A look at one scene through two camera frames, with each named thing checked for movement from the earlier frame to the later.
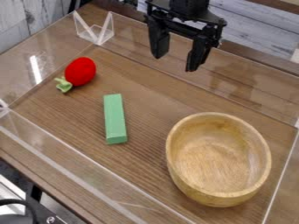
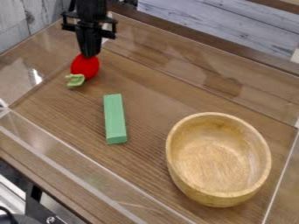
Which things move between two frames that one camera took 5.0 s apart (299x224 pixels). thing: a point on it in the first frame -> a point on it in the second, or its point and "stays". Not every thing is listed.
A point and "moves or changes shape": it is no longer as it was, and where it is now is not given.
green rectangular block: [115, 119] stays
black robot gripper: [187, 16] -> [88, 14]
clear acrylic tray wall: [196, 144] stays
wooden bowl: [219, 157] stays
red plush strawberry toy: [79, 71] moves or changes shape
